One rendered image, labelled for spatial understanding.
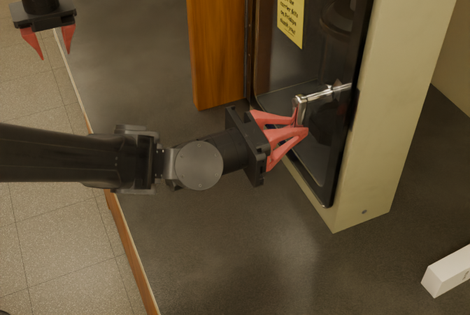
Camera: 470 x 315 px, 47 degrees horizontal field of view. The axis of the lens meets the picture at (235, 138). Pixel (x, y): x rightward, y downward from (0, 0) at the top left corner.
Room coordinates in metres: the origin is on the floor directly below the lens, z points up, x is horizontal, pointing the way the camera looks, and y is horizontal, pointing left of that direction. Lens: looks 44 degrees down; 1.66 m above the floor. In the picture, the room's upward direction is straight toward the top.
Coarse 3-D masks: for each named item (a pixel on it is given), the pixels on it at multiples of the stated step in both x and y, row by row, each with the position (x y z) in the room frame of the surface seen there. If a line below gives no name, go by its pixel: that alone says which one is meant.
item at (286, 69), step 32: (256, 0) 0.78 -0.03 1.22; (320, 0) 0.61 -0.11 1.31; (352, 0) 0.55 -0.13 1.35; (256, 32) 0.77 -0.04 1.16; (320, 32) 0.60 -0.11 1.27; (352, 32) 0.54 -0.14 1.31; (256, 64) 0.77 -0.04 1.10; (288, 64) 0.67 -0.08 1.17; (320, 64) 0.59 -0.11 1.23; (352, 64) 0.53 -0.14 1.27; (256, 96) 0.76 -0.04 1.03; (288, 96) 0.66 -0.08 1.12; (352, 96) 0.53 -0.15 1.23; (320, 128) 0.57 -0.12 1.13; (320, 160) 0.56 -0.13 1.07; (320, 192) 0.55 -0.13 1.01
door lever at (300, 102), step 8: (328, 88) 0.56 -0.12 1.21; (296, 96) 0.55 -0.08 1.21; (304, 96) 0.55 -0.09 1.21; (312, 96) 0.55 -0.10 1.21; (320, 96) 0.55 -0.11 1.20; (328, 96) 0.56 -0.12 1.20; (296, 104) 0.54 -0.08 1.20; (304, 104) 0.54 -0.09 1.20; (296, 112) 0.54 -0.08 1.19; (304, 112) 0.54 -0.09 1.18; (296, 120) 0.54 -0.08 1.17; (304, 120) 0.55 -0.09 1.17; (296, 144) 0.54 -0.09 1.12
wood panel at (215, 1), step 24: (192, 0) 0.83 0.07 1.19; (216, 0) 0.84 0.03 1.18; (240, 0) 0.86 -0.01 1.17; (192, 24) 0.83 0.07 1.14; (216, 24) 0.84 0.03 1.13; (240, 24) 0.86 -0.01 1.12; (192, 48) 0.83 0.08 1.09; (216, 48) 0.84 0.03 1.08; (240, 48) 0.86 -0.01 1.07; (192, 72) 0.84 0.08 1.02; (216, 72) 0.84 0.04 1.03; (240, 72) 0.86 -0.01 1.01; (216, 96) 0.84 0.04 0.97; (240, 96) 0.86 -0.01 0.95
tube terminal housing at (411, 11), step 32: (384, 0) 0.52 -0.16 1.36; (416, 0) 0.54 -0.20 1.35; (448, 0) 0.56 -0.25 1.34; (384, 32) 0.53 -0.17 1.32; (416, 32) 0.55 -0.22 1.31; (384, 64) 0.53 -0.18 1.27; (416, 64) 0.55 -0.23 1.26; (384, 96) 0.54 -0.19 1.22; (416, 96) 0.56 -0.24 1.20; (352, 128) 0.53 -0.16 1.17; (384, 128) 0.54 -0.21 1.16; (288, 160) 0.67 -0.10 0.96; (352, 160) 0.53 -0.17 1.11; (384, 160) 0.55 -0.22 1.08; (352, 192) 0.53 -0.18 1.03; (384, 192) 0.56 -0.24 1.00; (352, 224) 0.54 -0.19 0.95
